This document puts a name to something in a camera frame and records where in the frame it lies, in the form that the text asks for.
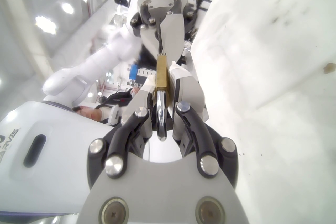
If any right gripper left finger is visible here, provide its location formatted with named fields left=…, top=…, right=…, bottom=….
left=88, top=75, right=158, bottom=191

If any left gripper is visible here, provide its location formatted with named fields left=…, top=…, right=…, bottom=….
left=130, top=0, right=196, bottom=64

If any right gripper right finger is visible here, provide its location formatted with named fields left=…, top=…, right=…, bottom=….
left=168, top=61, right=238, bottom=189

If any brass padlock with steel shackle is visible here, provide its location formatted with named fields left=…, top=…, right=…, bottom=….
left=156, top=54, right=170, bottom=142

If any person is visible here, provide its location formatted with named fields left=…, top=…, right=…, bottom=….
left=72, top=86, right=138, bottom=128

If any robot body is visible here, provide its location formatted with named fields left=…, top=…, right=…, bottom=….
left=0, top=100, right=112, bottom=224

